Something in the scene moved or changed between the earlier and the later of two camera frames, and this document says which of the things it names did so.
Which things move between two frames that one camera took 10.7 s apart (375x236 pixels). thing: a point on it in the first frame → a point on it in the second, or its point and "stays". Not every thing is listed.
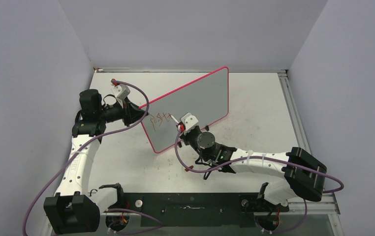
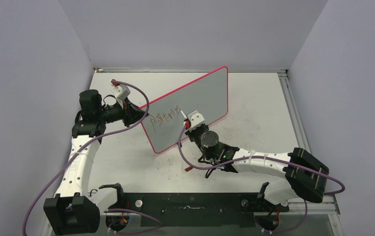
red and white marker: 174,119 → 186,117
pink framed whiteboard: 208,99 stays
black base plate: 194,209 stays
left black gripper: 127,107 stays
